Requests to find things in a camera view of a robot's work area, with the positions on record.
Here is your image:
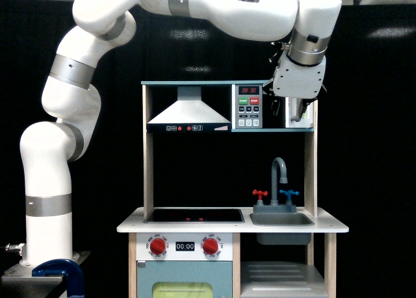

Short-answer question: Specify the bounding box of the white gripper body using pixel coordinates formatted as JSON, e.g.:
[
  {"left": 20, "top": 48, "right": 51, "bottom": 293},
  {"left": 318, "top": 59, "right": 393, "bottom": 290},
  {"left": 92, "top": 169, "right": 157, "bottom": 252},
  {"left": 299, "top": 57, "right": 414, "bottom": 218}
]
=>
[{"left": 263, "top": 51, "right": 326, "bottom": 99}]

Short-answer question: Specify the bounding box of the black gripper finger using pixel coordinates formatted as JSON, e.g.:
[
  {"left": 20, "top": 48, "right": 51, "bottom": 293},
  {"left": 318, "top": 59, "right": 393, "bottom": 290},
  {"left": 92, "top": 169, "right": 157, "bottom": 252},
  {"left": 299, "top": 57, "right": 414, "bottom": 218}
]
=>
[
  {"left": 271, "top": 96, "right": 281, "bottom": 116},
  {"left": 298, "top": 97, "right": 317, "bottom": 119}
]

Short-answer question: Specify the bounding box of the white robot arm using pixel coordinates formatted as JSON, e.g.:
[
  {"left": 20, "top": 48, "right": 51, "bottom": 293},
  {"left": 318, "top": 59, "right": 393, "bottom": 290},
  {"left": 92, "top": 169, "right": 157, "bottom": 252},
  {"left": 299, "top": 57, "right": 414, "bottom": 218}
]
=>
[{"left": 19, "top": 0, "right": 342, "bottom": 267}]

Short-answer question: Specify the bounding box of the right red oven knob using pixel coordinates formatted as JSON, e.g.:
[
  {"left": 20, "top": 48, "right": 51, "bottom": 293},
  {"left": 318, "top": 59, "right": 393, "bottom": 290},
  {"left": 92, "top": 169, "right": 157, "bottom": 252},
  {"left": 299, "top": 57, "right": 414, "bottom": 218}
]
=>
[{"left": 202, "top": 238, "right": 218, "bottom": 255}]

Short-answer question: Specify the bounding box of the red oven knob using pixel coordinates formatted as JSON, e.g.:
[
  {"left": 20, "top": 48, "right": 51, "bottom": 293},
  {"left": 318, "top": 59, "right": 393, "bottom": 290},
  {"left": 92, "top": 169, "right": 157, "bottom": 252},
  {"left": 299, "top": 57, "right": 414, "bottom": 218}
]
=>
[
  {"left": 202, "top": 238, "right": 218, "bottom": 255},
  {"left": 149, "top": 238, "right": 166, "bottom": 255}
]

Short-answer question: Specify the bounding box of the left red oven knob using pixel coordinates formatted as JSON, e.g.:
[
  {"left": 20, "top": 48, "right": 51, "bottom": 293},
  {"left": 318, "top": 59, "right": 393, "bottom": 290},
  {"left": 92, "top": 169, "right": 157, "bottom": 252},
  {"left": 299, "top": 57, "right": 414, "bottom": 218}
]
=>
[{"left": 149, "top": 238, "right": 166, "bottom": 255}]

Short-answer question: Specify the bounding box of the teal lower oven door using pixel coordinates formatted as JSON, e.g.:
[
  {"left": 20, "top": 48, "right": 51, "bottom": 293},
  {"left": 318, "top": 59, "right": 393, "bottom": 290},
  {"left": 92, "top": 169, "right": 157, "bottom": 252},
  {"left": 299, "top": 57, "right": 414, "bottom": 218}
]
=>
[{"left": 137, "top": 260, "right": 233, "bottom": 297}]

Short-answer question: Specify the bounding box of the grey microwave control panel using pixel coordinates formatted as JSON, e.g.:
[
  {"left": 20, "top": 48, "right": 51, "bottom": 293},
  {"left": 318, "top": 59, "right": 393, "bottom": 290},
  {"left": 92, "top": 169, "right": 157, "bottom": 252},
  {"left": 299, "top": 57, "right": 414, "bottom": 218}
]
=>
[{"left": 232, "top": 83, "right": 263, "bottom": 129}]

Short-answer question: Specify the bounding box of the silver toy range hood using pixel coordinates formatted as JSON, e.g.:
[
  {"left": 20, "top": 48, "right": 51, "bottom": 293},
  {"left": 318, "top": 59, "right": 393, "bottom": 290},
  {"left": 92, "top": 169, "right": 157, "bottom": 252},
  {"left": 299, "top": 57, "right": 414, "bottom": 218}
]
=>
[{"left": 146, "top": 86, "right": 231, "bottom": 133}]

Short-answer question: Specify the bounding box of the grey toy faucet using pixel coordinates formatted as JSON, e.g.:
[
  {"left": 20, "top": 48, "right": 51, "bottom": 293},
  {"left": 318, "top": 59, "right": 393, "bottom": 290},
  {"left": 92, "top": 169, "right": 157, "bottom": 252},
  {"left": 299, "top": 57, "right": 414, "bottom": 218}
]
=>
[{"left": 253, "top": 157, "right": 297, "bottom": 214}]

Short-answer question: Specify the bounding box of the grey toy sink basin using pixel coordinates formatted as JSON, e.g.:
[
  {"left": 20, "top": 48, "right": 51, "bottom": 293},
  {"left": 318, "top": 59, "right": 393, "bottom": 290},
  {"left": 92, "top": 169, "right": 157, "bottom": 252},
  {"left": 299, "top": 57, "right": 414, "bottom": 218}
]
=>
[{"left": 250, "top": 213, "right": 315, "bottom": 245}]

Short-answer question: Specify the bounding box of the black toy stovetop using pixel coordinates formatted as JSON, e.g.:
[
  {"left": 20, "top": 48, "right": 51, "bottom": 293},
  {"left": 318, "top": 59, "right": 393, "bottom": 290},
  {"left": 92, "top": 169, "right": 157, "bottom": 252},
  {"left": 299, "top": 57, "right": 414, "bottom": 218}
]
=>
[{"left": 145, "top": 208, "right": 244, "bottom": 223}]

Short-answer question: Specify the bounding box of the grey lower shelf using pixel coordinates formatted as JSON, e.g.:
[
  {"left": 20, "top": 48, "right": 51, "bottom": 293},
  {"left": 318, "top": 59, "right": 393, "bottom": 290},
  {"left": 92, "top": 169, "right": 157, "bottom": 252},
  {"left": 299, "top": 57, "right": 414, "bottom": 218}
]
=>
[{"left": 240, "top": 261, "right": 328, "bottom": 297}]

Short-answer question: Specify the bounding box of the blue c-clamp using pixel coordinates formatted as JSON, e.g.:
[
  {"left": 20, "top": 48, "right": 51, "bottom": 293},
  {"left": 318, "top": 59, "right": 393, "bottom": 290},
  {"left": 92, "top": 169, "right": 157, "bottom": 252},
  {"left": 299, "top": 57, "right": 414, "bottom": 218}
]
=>
[{"left": 32, "top": 259, "right": 85, "bottom": 298}]

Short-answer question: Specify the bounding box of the blue faucet tap handle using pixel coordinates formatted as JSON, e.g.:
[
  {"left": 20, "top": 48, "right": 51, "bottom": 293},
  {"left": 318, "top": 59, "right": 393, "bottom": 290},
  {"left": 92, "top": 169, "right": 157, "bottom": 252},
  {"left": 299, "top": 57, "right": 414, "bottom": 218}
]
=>
[{"left": 279, "top": 190, "right": 300, "bottom": 203}]

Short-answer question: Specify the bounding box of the red faucet tap handle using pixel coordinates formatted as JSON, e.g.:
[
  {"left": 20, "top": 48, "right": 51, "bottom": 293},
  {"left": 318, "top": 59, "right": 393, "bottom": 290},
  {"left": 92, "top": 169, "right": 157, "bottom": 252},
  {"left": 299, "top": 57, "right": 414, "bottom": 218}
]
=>
[{"left": 252, "top": 190, "right": 268, "bottom": 201}]

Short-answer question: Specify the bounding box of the wooden toy kitchen frame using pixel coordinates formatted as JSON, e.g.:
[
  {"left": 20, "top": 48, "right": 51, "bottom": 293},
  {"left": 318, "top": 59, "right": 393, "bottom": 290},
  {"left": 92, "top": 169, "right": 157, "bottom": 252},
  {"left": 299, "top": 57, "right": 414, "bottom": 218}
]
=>
[{"left": 118, "top": 81, "right": 348, "bottom": 297}]

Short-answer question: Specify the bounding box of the silver cable connector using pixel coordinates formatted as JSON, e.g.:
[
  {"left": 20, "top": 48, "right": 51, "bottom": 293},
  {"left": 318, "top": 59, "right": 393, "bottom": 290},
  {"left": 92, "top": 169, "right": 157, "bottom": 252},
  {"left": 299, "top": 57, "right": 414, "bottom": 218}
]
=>
[{"left": 4, "top": 243, "right": 25, "bottom": 256}]

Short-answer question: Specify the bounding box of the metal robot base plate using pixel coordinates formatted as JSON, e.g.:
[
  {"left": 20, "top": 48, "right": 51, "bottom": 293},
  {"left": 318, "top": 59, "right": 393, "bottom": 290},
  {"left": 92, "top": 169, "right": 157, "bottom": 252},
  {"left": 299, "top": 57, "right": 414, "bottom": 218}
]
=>
[{"left": 1, "top": 251, "right": 90, "bottom": 297}]

